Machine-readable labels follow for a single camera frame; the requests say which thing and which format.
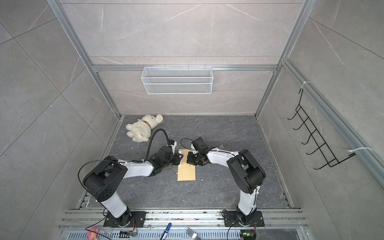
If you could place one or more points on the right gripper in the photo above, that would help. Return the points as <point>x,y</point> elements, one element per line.
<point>190,160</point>

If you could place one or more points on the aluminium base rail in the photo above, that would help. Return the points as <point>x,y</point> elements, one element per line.
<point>209,224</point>

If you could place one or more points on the white teddy bear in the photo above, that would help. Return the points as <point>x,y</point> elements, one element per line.
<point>140,131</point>

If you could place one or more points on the silver fork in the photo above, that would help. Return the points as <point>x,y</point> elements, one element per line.
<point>193,235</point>

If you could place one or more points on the blue marker pen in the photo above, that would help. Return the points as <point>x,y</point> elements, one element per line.
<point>166,231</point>

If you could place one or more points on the yellow envelope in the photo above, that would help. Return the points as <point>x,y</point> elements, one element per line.
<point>186,172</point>

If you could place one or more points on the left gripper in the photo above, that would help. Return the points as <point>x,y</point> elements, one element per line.
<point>178,158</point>

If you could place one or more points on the pink object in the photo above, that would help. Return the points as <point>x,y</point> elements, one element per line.
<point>93,234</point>

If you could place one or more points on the white wire mesh basket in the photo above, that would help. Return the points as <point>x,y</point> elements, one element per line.
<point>177,80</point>

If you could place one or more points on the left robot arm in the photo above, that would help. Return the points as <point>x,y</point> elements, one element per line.
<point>104,179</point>

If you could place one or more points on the black wire hook rack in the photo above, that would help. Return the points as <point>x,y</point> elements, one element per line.
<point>316,137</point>

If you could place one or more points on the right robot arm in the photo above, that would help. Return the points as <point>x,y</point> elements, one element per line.
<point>247,173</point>

